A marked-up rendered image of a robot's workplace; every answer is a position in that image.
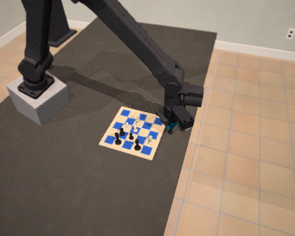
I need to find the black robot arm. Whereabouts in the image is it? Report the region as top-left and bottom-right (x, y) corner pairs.
(17, 0), (204, 131)

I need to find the blue and cream chessboard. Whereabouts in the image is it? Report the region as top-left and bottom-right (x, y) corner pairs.
(99, 106), (165, 160)

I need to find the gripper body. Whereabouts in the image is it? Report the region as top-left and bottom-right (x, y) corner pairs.
(155, 103), (180, 126)

